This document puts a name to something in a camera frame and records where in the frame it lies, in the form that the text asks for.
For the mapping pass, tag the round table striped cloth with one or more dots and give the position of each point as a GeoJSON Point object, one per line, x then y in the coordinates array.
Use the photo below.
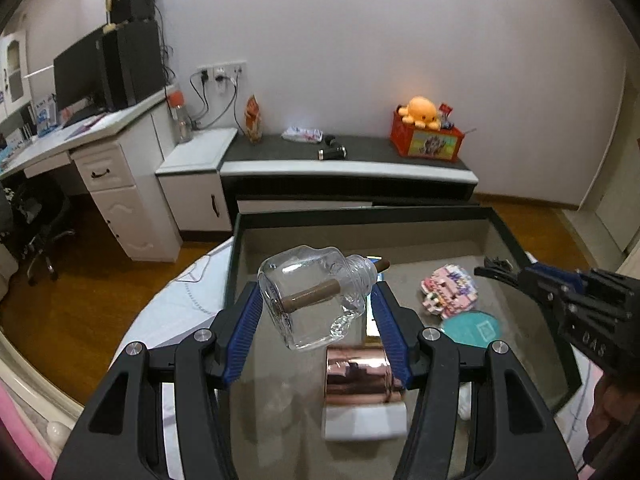
{"type": "Point", "coordinates": [192, 299]}

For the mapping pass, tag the person right hand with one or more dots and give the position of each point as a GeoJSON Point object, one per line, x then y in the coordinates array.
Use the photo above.
{"type": "Point", "coordinates": [614, 406]}

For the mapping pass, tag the black computer monitor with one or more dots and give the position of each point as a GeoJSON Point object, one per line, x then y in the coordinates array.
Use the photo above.
{"type": "Point", "coordinates": [77, 74]}

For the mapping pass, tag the low black white cabinet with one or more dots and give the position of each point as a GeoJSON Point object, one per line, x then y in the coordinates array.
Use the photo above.
{"type": "Point", "coordinates": [279, 175]}

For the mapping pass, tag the white desk with drawers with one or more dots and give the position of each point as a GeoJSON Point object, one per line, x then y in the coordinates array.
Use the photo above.
{"type": "Point", "coordinates": [116, 157]}

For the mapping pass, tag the black office chair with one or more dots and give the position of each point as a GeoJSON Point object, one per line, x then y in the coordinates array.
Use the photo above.
{"type": "Point", "coordinates": [35, 215]}

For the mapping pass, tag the rose gold white box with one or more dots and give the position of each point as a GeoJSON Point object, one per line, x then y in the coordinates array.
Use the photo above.
{"type": "Point", "coordinates": [363, 400]}

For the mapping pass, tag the white packet on cabinet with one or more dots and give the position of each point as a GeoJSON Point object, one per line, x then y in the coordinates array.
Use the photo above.
{"type": "Point", "coordinates": [302, 135]}

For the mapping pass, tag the teal oval case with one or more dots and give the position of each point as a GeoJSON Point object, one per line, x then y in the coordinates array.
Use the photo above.
{"type": "Point", "coordinates": [472, 328]}

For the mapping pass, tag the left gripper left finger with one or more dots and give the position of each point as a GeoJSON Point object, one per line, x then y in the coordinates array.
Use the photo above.
{"type": "Point", "coordinates": [234, 329]}

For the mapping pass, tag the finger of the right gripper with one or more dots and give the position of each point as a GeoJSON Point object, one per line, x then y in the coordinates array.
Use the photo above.
{"type": "Point", "coordinates": [526, 280]}
{"type": "Point", "coordinates": [545, 273]}

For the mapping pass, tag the white glass door cabinet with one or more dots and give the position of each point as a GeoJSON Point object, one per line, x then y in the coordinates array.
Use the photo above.
{"type": "Point", "coordinates": [15, 88]}

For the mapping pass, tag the blue gold slim box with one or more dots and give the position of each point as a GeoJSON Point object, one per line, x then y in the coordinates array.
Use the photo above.
{"type": "Point", "coordinates": [370, 328]}

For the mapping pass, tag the black speaker on tower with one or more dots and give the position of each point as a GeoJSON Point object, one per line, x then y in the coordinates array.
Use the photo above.
{"type": "Point", "coordinates": [131, 10]}

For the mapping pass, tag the black computer tower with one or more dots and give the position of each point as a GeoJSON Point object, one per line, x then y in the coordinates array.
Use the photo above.
{"type": "Point", "coordinates": [130, 64]}

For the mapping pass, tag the clear glass bottle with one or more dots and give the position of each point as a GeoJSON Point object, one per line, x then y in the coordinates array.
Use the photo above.
{"type": "Point", "coordinates": [314, 294]}

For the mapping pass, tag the small snack bag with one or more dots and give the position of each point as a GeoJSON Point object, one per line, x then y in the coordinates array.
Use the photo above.
{"type": "Point", "coordinates": [253, 120]}

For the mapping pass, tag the white small side cabinet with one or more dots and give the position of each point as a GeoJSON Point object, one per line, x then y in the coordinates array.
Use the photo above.
{"type": "Point", "coordinates": [191, 182]}

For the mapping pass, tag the plastic bottle orange cap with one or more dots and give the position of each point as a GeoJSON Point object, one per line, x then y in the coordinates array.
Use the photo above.
{"type": "Point", "coordinates": [182, 120]}

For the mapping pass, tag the red storage crate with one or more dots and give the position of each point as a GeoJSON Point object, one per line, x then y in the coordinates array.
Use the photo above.
{"type": "Point", "coordinates": [411, 141]}

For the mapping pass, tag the wall power strip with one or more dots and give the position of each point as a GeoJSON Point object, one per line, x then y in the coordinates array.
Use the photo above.
{"type": "Point", "coordinates": [234, 70]}

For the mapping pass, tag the orange octopus plush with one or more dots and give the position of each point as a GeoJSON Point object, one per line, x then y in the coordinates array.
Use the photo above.
{"type": "Point", "coordinates": [420, 112]}

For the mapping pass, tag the pink bedding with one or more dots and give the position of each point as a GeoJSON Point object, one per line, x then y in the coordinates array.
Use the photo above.
{"type": "Point", "coordinates": [27, 439]}

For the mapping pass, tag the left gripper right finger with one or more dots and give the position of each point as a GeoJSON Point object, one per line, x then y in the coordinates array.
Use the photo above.
{"type": "Point", "coordinates": [400, 331]}

